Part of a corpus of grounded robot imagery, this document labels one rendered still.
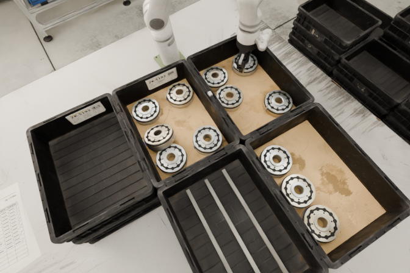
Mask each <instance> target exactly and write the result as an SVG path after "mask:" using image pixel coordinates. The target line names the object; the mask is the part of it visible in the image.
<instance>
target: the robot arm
mask: <svg viewBox="0 0 410 273"><path fill-rule="evenodd" d="M262 1H263V0H237V7H238V11H239V15H240V16H239V26H238V29H237V41H236V45H237V47H238V48H239V49H240V51H239V59H237V69H238V70H239V73H244V70H245V64H246V63H247V62H249V58H250V54H251V51H252V50H254V49H255V48H256V47H257V48H258V50H260V51H265V50H266V48H267V46H268V43H269V41H270V38H271V35H272V30H271V29H265V30H263V31H262V32H260V25H261V19H262V12H261V9H260V8H259V7H258V6H259V4H260V3H261V2H262ZM170 4H171V0H145V1H144V3H143V17H144V21H145V24H146V25H147V27H148V28H149V29H150V32H151V36H152V38H153V40H154V43H155V45H156V48H157V50H158V53H159V55H160V58H161V60H162V63H163V64H164V65H165V66H167V65H169V64H172V63H174V62H177V61H178V60H180V55H179V51H178V47H177V44H176V40H175V37H174V34H173V29H172V26H171V21H170V17H169V12H170Z"/></svg>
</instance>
